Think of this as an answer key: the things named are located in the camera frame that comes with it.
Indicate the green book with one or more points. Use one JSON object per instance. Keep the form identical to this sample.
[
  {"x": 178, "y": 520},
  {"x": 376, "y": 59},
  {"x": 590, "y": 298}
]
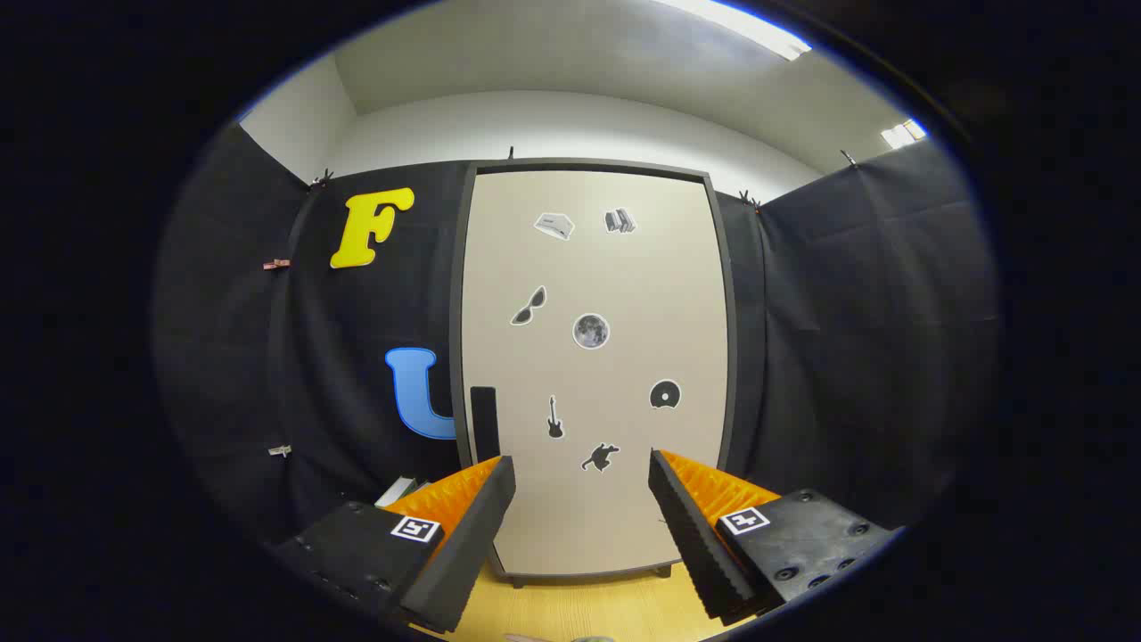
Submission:
[{"x": 397, "y": 490}]

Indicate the black backdrop cloth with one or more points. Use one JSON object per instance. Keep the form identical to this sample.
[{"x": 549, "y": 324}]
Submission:
[{"x": 847, "y": 312}]

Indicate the small ceiling light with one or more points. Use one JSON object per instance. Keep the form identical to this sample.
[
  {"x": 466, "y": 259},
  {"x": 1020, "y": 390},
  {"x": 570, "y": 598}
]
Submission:
[{"x": 902, "y": 134}]

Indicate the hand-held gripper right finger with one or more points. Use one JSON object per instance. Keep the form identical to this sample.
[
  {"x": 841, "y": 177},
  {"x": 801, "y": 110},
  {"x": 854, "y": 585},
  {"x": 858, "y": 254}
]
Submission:
[{"x": 691, "y": 544}]

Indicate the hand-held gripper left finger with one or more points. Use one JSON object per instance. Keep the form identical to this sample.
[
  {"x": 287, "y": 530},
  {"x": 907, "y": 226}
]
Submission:
[{"x": 472, "y": 544}]

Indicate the long ceiling light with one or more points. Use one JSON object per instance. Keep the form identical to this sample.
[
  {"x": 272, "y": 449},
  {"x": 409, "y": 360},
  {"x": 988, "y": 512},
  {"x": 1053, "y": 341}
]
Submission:
[{"x": 740, "y": 25}]

